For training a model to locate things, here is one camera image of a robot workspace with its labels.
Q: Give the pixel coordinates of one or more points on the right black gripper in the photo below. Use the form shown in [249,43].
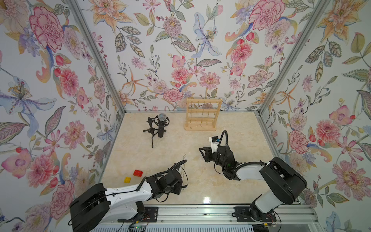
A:
[208,154]

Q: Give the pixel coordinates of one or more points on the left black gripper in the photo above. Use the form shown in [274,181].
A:
[179,183]

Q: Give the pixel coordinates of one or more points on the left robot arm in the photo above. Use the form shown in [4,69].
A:
[99,204]

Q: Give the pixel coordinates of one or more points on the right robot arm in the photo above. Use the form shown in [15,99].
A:
[285,184]

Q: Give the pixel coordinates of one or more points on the wooden jewelry display stand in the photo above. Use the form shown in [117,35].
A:
[202,114]

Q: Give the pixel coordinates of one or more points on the red toy brick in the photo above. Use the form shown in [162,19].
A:
[138,173]

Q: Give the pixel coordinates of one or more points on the black microphone with mesh head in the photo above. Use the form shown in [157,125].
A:
[162,122]

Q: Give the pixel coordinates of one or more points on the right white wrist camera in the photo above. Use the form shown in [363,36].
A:
[214,143]

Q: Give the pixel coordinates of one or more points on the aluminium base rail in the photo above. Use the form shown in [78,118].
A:
[214,215]

